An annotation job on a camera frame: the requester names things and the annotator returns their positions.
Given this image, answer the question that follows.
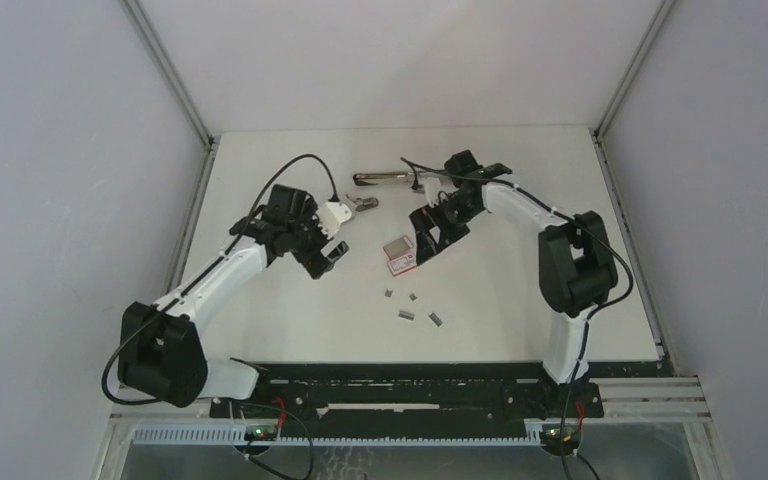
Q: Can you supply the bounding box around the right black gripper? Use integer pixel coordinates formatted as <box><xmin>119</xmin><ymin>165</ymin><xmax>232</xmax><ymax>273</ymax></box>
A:
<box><xmin>411</xmin><ymin>195</ymin><xmax>483</xmax><ymax>264</ymax></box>

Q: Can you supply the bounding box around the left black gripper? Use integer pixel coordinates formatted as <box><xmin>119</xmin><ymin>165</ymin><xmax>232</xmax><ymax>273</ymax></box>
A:
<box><xmin>287</xmin><ymin>200</ymin><xmax>348</xmax><ymax>279</ymax></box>

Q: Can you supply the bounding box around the staple box tray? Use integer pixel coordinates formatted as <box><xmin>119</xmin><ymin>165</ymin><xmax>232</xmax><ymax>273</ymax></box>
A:
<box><xmin>383</xmin><ymin>235</ymin><xmax>414</xmax><ymax>260</ymax></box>

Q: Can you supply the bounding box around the silver staple strip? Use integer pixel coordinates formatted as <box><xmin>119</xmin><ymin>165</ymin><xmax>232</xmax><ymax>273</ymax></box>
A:
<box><xmin>428</xmin><ymin>312</ymin><xmax>443</xmax><ymax>327</ymax></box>
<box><xmin>397</xmin><ymin>310</ymin><xmax>415</xmax><ymax>321</ymax></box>

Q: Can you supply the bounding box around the red white staple box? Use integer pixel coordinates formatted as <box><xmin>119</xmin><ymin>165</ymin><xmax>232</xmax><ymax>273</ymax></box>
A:
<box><xmin>387</xmin><ymin>253</ymin><xmax>417</xmax><ymax>277</ymax></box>

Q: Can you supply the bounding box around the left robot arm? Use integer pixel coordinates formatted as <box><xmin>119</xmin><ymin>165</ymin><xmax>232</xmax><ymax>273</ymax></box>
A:
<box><xmin>103</xmin><ymin>185</ymin><xmax>353</xmax><ymax>417</ymax></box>

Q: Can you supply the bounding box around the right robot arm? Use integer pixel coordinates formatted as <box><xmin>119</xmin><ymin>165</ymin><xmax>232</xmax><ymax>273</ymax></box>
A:
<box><xmin>409</xmin><ymin>150</ymin><xmax>628</xmax><ymax>416</ymax></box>

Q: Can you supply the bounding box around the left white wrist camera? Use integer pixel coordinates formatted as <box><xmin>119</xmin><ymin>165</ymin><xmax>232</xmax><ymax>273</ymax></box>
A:
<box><xmin>316</xmin><ymin>201</ymin><xmax>353</xmax><ymax>238</ymax></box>

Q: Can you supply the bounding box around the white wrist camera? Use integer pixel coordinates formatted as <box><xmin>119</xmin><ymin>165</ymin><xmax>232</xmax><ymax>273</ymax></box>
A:
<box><xmin>316</xmin><ymin>201</ymin><xmax>353</xmax><ymax>238</ymax></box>
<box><xmin>420</xmin><ymin>177</ymin><xmax>445</xmax><ymax>207</ymax></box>

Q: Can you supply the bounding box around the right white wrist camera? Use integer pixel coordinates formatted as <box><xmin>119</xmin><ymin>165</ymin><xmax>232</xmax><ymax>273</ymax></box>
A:
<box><xmin>420</xmin><ymin>177</ymin><xmax>445</xmax><ymax>207</ymax></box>

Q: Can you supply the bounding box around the left black camera cable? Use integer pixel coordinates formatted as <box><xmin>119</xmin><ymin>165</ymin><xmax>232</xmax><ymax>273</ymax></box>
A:
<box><xmin>100</xmin><ymin>153</ymin><xmax>342</xmax><ymax>407</ymax></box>

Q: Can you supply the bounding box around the black camera cable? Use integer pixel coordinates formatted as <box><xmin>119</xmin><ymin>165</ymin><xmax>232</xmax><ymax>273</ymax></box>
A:
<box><xmin>400</xmin><ymin>156</ymin><xmax>636</xmax><ymax>425</ymax></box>
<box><xmin>100</xmin><ymin>153</ymin><xmax>342</xmax><ymax>407</ymax></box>

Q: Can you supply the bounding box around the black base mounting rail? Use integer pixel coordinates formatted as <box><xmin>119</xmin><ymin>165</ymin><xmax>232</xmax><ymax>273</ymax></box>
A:
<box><xmin>142</xmin><ymin>360</ymin><xmax>670</xmax><ymax>442</ymax></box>

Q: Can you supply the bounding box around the left controller board with wires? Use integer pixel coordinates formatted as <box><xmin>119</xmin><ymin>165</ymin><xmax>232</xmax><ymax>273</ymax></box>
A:
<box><xmin>228</xmin><ymin>396</ymin><xmax>315</xmax><ymax>480</ymax></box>

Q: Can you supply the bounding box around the controller board with wires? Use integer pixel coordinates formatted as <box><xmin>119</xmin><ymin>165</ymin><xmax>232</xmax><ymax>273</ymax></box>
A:
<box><xmin>539</xmin><ymin>401</ymin><xmax>600</xmax><ymax>479</ymax></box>
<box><xmin>228</xmin><ymin>396</ymin><xmax>315</xmax><ymax>480</ymax></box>

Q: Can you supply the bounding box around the right black camera cable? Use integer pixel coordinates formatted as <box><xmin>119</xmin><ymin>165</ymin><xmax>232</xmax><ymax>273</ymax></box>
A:
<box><xmin>400</xmin><ymin>156</ymin><xmax>636</xmax><ymax>425</ymax></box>

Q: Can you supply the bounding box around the right controller board with wires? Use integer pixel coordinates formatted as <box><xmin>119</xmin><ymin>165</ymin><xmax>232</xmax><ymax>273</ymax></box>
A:
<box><xmin>539</xmin><ymin>401</ymin><xmax>600</xmax><ymax>479</ymax></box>

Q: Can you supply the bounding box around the white slotted cable duct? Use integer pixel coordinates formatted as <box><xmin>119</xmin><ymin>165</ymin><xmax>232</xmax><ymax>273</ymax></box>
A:
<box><xmin>131</xmin><ymin>424</ymin><xmax>543</xmax><ymax>447</ymax></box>

